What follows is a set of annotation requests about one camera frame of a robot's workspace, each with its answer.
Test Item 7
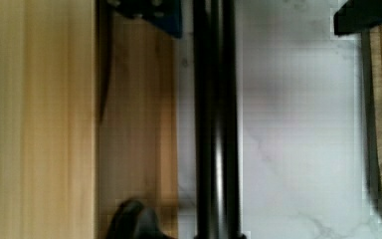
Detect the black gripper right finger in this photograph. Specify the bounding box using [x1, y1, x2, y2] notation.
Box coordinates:
[333, 0, 382, 36]

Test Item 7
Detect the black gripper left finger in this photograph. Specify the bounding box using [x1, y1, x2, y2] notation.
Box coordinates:
[107, 0, 183, 39]

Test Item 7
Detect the light wooden drawer cabinet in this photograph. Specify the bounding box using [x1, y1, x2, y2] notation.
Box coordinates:
[0, 0, 179, 239]

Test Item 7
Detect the black metal drawer handle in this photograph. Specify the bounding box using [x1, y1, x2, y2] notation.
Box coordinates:
[105, 0, 248, 239]

